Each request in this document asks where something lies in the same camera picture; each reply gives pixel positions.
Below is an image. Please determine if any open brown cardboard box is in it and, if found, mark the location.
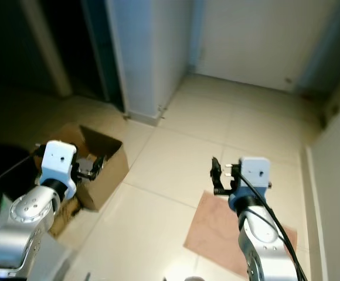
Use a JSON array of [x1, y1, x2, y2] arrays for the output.
[[40, 122, 129, 238]]

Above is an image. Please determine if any pink floor mat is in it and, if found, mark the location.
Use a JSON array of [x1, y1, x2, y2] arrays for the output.
[[183, 190, 299, 279]]

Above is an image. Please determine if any black soft bag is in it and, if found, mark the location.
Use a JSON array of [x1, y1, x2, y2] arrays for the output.
[[0, 140, 43, 201]]

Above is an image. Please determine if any dark door leaf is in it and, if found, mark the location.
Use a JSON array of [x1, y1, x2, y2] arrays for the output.
[[81, 0, 127, 113]]

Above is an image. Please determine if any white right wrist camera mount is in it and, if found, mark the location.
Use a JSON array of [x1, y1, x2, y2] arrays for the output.
[[238, 156, 272, 195]]

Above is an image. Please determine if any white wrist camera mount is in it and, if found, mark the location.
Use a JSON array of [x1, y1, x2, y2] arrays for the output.
[[39, 140, 77, 198], [238, 156, 272, 195]]

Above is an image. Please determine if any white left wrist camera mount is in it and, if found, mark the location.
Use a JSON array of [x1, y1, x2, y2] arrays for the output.
[[39, 140, 77, 198]]

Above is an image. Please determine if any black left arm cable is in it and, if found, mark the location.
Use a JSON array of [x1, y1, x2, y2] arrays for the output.
[[0, 152, 45, 194]]

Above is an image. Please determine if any beige door frame post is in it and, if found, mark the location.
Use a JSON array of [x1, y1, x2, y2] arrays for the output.
[[20, 0, 74, 98]]

